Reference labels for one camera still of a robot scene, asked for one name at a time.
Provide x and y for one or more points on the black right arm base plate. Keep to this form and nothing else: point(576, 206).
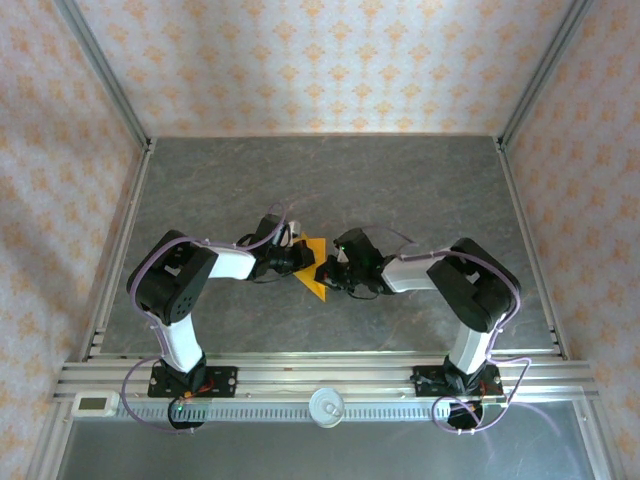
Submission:
point(425, 382)

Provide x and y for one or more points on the aluminium mounting rail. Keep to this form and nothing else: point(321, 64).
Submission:
point(325, 372)

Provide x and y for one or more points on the white digital timer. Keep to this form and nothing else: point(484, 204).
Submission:
point(92, 404)

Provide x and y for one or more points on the orange paper sheet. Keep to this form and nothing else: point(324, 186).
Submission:
point(315, 280)

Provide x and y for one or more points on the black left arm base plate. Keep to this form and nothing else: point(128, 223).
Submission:
point(225, 381)

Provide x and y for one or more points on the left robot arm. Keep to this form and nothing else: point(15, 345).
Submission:
point(177, 340)

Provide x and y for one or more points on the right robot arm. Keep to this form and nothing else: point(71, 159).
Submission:
point(480, 290)

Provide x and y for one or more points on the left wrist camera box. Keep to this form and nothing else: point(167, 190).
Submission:
point(270, 231)

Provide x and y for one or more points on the aluminium side rail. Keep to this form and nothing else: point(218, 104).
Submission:
point(120, 250)
point(530, 240)

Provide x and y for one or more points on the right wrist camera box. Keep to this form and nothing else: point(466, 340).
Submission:
point(360, 246)

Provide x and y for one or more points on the aluminium frame post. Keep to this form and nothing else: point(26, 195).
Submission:
point(540, 70)
point(105, 75)

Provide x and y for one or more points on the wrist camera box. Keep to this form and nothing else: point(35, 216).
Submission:
point(360, 246)
point(270, 231)

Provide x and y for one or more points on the grey metal panel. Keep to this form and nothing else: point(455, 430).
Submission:
point(325, 450)

